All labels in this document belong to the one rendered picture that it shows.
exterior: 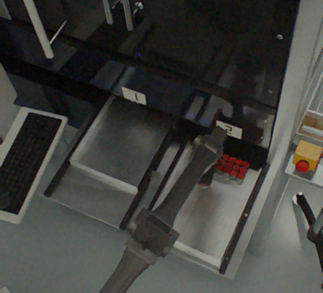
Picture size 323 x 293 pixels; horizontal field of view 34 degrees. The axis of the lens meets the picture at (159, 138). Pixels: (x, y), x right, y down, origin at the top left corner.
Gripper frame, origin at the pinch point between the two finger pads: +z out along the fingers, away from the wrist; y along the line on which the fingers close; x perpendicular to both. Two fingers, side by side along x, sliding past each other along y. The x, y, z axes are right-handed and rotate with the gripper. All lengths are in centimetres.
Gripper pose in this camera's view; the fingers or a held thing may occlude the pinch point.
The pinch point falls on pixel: (202, 181)
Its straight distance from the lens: 173.5
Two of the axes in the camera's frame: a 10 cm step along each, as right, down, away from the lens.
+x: -9.7, -1.4, 1.7
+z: 0.8, 4.9, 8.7
